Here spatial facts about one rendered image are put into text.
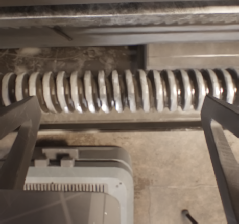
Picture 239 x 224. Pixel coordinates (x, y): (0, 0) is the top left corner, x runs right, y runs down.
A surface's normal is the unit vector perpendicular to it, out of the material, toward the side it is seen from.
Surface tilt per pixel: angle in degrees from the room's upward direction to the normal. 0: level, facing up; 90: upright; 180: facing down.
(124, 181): 41
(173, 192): 0
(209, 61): 0
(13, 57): 0
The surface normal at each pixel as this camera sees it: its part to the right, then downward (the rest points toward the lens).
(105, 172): -0.01, -0.61
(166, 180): -0.01, 0.13
